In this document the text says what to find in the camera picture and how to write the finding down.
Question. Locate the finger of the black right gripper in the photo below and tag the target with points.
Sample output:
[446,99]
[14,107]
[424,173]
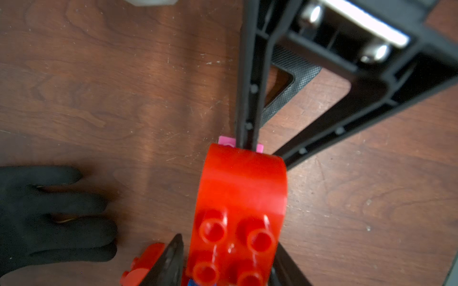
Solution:
[264,25]

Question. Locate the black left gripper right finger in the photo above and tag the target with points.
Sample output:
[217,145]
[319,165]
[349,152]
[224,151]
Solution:
[285,272]

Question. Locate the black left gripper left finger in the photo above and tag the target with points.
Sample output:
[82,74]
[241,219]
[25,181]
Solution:
[168,269]

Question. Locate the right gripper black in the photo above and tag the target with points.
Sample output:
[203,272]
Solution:
[370,35]

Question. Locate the red curved lego brick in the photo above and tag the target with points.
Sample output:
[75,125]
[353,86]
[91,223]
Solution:
[141,266]

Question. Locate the red round lego piece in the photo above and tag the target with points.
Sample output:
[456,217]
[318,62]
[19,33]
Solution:
[240,209]

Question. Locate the pink lego brick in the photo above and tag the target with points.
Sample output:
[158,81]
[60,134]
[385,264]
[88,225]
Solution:
[231,142]

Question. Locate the blue lego brick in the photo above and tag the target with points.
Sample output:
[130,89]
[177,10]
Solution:
[192,282]

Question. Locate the black work glove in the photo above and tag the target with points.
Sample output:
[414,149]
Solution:
[40,227]

